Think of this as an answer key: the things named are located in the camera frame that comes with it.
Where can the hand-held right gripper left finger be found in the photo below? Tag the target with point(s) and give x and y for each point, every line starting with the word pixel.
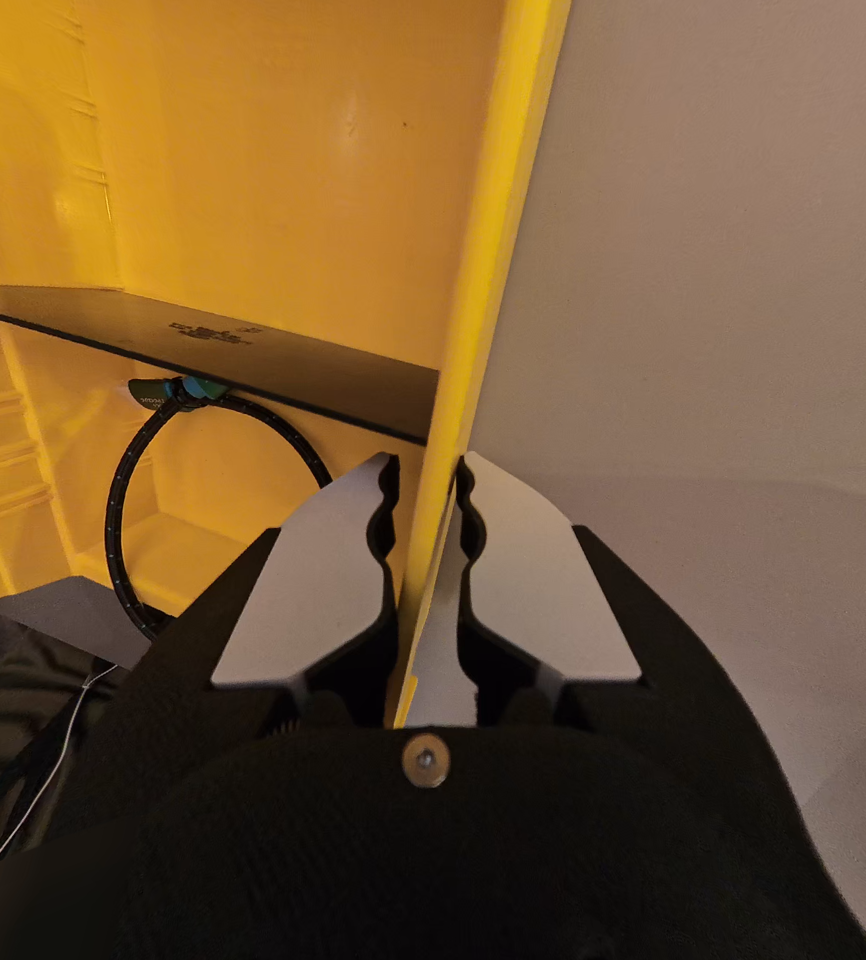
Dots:
pixel 305 592

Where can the yellow plastic bin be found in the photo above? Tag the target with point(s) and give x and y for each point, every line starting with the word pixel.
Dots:
pixel 290 187

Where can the black bin divider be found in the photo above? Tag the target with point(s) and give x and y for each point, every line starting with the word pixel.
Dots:
pixel 313 375

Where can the person's olive shirt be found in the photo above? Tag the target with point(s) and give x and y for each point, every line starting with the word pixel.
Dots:
pixel 13 712

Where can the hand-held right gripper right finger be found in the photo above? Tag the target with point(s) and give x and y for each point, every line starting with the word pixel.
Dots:
pixel 545 592

